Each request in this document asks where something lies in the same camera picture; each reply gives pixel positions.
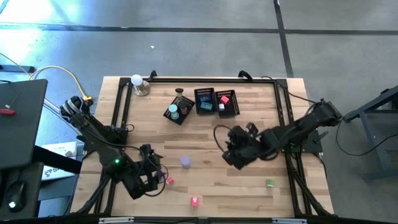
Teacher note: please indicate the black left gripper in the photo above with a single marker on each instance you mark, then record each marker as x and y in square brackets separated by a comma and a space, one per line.
[140, 174]

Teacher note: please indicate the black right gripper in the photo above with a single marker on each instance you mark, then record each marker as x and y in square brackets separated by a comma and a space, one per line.
[250, 144]

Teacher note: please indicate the red power adapter silver prongs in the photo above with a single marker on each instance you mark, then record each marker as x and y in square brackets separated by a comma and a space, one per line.
[170, 180]

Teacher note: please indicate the purple hourglass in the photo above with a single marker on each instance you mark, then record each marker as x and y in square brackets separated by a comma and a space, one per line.
[185, 160]

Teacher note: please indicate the pink red power adapter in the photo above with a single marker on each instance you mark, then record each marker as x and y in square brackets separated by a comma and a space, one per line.
[224, 99]

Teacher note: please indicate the small teal box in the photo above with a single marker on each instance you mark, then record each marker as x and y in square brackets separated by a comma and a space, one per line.
[206, 106]

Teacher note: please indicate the green power adapter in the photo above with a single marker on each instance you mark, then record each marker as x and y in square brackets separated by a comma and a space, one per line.
[270, 183]

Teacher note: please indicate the mint green hourglass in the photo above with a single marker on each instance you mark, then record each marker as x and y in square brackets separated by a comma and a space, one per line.
[173, 109]

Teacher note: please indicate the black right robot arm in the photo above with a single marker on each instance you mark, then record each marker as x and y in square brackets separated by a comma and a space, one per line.
[298, 127]

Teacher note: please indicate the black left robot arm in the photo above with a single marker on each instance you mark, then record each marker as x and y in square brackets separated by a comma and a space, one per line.
[99, 146]

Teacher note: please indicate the black plastic mesh basket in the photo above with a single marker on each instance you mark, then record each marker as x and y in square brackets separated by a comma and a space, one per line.
[205, 91]
[180, 119]
[233, 105]

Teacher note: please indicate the black rig crossbeam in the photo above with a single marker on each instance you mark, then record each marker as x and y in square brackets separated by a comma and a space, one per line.
[171, 221]

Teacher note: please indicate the red power adapter white mark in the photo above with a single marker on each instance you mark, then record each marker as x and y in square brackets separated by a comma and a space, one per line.
[194, 201]

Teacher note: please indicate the black table clamp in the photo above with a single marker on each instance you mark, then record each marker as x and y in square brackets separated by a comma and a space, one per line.
[245, 74]
[153, 74]

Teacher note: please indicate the black desk crossbar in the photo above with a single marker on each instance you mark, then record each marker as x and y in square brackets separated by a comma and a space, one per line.
[56, 160]

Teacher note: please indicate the white light bulb brass base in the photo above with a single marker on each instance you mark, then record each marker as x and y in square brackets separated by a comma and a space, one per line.
[136, 80]

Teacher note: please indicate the white printed carton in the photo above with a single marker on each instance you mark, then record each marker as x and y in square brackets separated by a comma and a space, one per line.
[53, 148]

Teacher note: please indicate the black mouse desk surface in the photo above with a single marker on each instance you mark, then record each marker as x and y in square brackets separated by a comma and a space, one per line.
[34, 199]

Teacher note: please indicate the blue grey metal stand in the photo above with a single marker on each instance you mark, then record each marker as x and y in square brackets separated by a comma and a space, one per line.
[357, 111]

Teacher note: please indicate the dark grey desk panel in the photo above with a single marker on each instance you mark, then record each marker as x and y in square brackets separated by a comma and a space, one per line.
[21, 140]

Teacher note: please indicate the black computer mouse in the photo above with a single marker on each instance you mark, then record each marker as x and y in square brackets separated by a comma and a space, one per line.
[15, 191]

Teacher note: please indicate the black flat floor bar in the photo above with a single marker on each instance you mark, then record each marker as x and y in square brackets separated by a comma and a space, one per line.
[18, 69]

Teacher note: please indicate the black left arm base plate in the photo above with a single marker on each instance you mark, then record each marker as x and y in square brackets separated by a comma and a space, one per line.
[120, 134]

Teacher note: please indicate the silver metal bracket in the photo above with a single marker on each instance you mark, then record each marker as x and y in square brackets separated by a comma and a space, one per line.
[115, 220]
[289, 220]

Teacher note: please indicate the black aluminium table frame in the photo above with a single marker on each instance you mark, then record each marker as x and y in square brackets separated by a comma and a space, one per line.
[202, 80]

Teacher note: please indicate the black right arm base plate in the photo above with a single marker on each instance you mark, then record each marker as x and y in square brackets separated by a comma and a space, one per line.
[315, 144]

